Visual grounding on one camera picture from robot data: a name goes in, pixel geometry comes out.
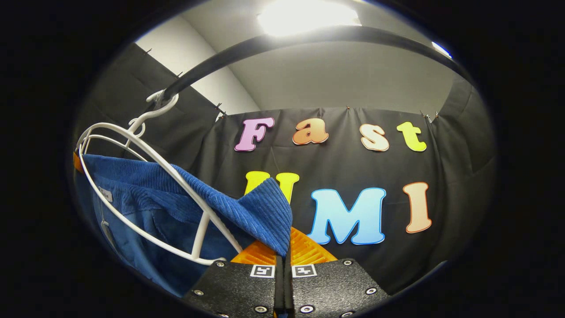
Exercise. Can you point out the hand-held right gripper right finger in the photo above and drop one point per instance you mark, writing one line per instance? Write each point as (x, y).
(326, 289)

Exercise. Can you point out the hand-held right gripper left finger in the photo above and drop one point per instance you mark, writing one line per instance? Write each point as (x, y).
(238, 291)

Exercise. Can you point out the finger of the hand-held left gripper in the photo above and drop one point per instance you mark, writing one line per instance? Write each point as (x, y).
(77, 162)

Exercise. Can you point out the white plastic hanger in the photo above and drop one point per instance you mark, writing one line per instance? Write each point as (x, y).
(201, 234)
(115, 138)

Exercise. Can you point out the white empty plastic hanger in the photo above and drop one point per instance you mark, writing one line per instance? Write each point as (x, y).
(115, 138)

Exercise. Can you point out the black metal clothes rack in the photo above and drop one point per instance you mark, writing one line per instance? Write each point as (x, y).
(309, 33)

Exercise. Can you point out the black backdrop cloth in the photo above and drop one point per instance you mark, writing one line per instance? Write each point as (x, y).
(353, 168)

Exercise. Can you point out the ceiling light panel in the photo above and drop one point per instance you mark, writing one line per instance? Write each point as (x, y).
(441, 49)
(309, 17)

